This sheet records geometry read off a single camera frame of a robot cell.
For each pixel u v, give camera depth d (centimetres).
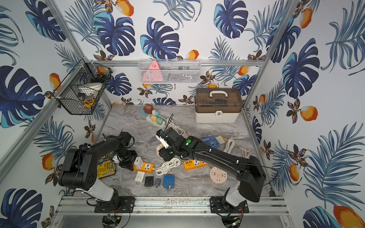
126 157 77
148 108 107
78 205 75
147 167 85
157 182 80
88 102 82
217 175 82
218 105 94
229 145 95
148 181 80
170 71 100
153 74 90
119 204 70
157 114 111
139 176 82
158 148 73
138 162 82
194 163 86
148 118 109
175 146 57
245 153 92
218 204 74
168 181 78
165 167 83
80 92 84
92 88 80
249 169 42
